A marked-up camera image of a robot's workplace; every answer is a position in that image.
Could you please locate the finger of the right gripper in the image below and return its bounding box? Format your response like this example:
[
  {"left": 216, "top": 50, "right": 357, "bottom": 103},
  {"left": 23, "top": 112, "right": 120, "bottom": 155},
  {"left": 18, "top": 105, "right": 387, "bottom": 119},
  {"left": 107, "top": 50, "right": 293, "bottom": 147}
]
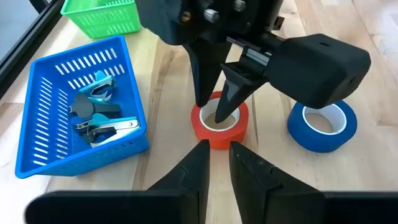
[
  {"left": 183, "top": 40, "right": 233, "bottom": 108},
  {"left": 214, "top": 60, "right": 270, "bottom": 124}
]

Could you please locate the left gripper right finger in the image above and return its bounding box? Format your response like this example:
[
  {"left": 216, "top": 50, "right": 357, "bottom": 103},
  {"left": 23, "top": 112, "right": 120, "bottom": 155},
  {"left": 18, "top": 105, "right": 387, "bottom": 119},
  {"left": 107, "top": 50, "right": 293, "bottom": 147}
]
[{"left": 229, "top": 141, "right": 326, "bottom": 224}]

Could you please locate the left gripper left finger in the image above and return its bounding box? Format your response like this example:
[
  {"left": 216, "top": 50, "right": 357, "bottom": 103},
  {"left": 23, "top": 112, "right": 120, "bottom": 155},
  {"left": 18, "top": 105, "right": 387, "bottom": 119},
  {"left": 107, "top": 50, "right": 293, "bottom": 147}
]
[{"left": 147, "top": 139, "right": 211, "bottom": 224}]

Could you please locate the red tape roll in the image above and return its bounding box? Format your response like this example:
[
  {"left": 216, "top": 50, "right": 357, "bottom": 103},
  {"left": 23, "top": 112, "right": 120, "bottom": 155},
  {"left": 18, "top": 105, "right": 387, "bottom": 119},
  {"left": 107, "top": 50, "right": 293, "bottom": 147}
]
[{"left": 190, "top": 91, "right": 250, "bottom": 151}]

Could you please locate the blue tape roll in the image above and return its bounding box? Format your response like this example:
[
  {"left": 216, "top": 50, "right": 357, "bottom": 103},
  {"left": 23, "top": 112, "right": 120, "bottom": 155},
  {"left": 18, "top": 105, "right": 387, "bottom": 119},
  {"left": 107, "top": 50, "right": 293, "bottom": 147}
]
[{"left": 287, "top": 100, "right": 358, "bottom": 154}]

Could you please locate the black staple remover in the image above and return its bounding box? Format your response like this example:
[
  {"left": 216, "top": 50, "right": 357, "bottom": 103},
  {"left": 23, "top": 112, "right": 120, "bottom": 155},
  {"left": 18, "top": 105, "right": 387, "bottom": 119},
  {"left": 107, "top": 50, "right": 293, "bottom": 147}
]
[{"left": 68, "top": 93, "right": 122, "bottom": 120}]

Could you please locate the green plastic basket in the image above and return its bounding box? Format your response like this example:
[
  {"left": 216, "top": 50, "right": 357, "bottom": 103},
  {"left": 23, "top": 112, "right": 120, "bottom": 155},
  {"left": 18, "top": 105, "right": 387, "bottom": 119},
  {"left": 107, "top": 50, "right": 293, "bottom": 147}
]
[{"left": 60, "top": 0, "right": 142, "bottom": 39}]

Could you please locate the blue plastic basket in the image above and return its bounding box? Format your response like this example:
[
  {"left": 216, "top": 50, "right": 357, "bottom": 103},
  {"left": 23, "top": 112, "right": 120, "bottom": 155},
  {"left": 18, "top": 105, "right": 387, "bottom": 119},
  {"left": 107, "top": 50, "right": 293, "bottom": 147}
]
[{"left": 14, "top": 35, "right": 150, "bottom": 180}]

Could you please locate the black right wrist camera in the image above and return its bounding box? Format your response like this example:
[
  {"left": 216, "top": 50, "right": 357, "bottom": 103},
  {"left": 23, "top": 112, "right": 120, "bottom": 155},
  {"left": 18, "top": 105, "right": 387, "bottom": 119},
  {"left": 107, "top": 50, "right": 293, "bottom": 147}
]
[{"left": 266, "top": 33, "right": 372, "bottom": 110}]

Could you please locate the black table edge rail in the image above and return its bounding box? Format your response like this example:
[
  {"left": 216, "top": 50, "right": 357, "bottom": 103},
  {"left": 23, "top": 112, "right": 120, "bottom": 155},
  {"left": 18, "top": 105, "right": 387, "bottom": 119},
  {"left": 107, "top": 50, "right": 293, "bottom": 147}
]
[{"left": 0, "top": 0, "right": 65, "bottom": 98}]

